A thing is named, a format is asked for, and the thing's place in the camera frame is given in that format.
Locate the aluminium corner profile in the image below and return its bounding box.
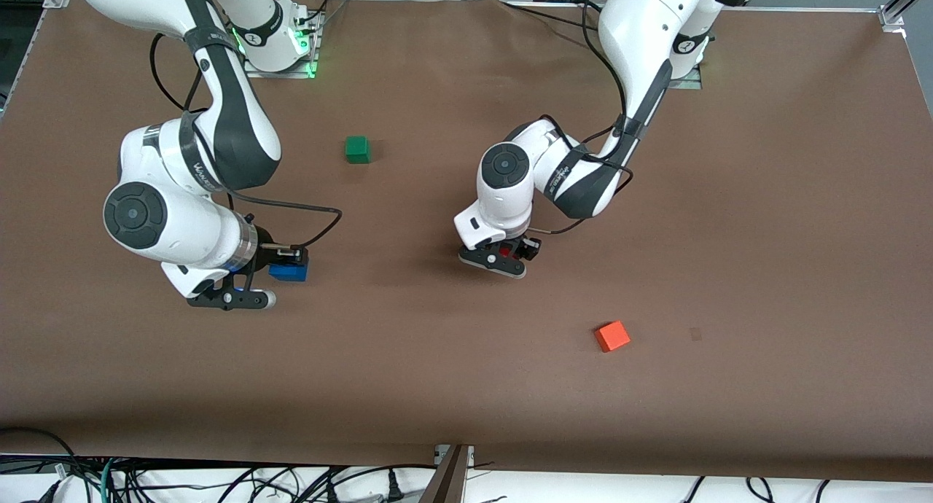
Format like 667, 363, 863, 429
878, 0, 933, 30

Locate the black cable on table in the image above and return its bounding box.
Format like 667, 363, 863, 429
499, 0, 606, 30

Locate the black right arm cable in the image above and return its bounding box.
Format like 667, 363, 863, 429
149, 33, 343, 253

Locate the dark metal strut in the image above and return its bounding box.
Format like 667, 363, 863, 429
418, 445, 471, 503

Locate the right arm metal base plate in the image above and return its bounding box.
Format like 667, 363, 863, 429
244, 11, 320, 79

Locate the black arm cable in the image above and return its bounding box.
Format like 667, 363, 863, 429
526, 0, 635, 235
149, 33, 343, 253

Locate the silver metal bracket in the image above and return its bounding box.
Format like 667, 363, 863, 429
434, 445, 475, 469

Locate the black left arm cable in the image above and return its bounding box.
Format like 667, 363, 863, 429
526, 0, 635, 235

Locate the orange wooden block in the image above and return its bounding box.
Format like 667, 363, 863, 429
595, 320, 631, 353

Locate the brown table cover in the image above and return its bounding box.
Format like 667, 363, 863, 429
0, 0, 933, 482

